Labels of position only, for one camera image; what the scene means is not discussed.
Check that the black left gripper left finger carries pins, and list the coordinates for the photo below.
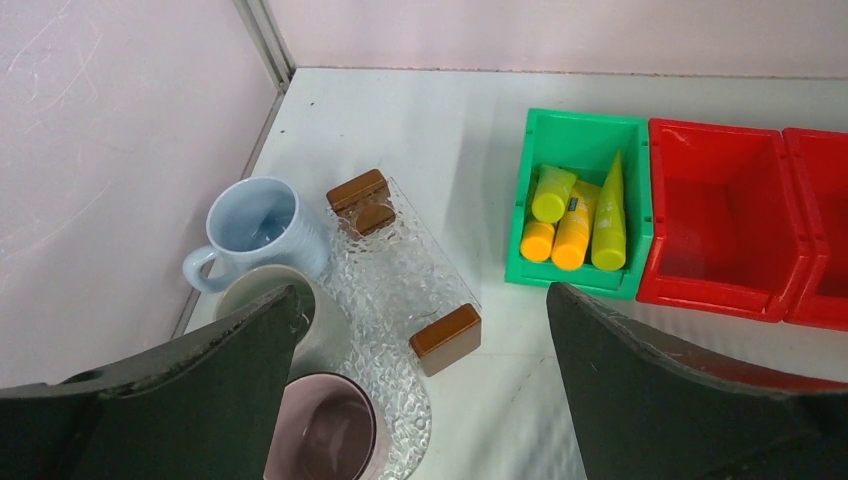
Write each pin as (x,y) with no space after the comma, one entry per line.
(201,406)

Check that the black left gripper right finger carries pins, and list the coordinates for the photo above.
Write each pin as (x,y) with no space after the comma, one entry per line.
(646,404)

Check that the pink ceramic mug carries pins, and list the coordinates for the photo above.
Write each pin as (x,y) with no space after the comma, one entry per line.
(327,428)

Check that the grey ceramic mug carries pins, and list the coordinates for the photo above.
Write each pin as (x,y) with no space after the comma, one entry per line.
(324,339)

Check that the light blue ceramic mug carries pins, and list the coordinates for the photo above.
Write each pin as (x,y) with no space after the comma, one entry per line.
(258,221)

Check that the red plastic bin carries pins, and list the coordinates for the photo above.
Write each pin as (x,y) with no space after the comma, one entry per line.
(749,222)

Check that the glass jar with brown lid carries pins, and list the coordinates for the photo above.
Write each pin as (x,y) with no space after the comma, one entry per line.
(448,339)

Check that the green bin with toothpaste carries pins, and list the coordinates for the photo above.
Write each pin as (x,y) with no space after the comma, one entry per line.
(585,144)

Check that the lime green toothpaste tube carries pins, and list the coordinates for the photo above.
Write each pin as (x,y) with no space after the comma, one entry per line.
(552,192)

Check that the yellow toothpaste tube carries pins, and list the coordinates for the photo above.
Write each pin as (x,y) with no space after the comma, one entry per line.
(574,230)
(537,241)

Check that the clear textured glass tray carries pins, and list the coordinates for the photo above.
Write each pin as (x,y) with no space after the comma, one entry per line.
(391,284)

